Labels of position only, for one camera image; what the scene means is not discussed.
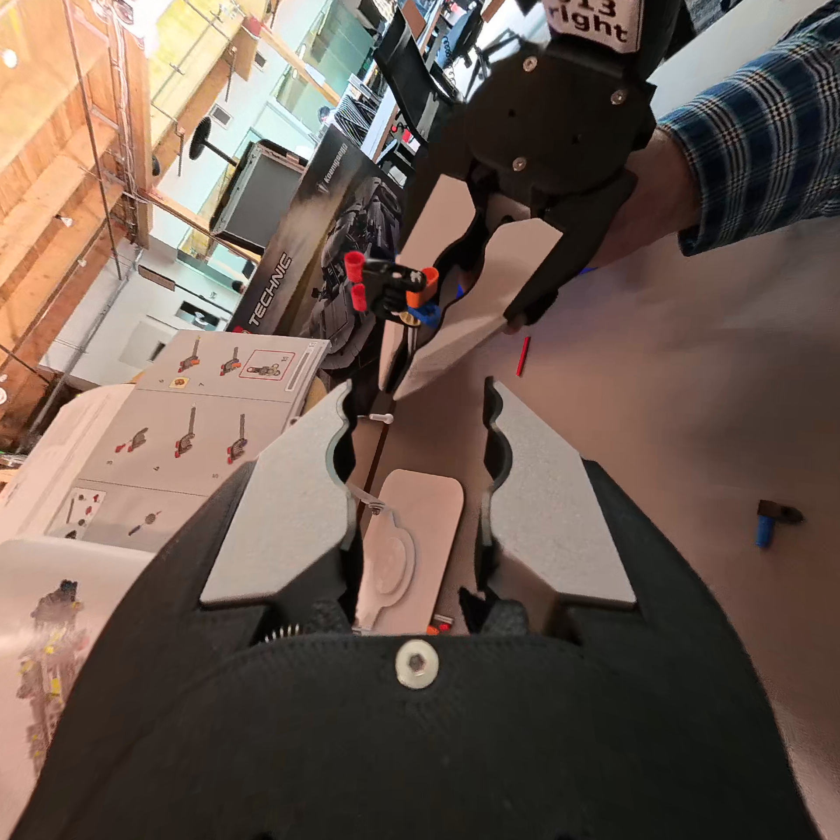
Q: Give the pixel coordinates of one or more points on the person's right hand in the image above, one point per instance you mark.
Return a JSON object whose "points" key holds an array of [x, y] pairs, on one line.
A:
{"points": [[656, 203]]}

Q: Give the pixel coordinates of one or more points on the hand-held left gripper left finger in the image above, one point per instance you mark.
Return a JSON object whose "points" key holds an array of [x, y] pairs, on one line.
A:
{"points": [[289, 499]]}

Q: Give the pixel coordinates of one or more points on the black office chair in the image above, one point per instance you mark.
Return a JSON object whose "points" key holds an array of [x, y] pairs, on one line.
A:
{"points": [[407, 65]]}

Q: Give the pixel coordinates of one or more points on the pale flat base plate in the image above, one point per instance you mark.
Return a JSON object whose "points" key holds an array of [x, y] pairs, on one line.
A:
{"points": [[426, 518]]}

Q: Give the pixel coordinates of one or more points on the small lego axle assembly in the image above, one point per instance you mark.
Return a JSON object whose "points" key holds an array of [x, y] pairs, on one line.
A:
{"points": [[425, 282]]}

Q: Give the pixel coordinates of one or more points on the thin red lego axle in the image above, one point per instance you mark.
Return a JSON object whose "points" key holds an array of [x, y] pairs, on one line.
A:
{"points": [[523, 356]]}

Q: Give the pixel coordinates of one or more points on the black monitor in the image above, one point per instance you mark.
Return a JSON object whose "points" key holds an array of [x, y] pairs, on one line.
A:
{"points": [[262, 190]]}

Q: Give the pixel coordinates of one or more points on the black round stand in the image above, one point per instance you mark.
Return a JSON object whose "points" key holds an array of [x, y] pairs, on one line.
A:
{"points": [[200, 138]]}

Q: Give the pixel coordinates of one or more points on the dark lego set box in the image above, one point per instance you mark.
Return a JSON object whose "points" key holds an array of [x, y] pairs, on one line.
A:
{"points": [[308, 262]]}

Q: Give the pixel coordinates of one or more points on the person's right forearm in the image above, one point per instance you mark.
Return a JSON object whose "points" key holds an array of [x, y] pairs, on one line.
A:
{"points": [[768, 131]]}

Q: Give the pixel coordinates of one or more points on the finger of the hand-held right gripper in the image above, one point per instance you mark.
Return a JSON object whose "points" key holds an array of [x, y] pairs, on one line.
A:
{"points": [[485, 315], [433, 216]]}

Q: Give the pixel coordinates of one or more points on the open lego instruction booklet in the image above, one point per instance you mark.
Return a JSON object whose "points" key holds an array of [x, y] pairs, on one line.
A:
{"points": [[197, 426]]}

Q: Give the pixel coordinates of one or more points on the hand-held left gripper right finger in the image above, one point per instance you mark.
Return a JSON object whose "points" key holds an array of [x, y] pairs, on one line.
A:
{"points": [[558, 518]]}

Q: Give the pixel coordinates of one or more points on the blue pin with black connector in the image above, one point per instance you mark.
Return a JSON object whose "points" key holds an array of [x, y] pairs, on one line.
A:
{"points": [[762, 531]]}

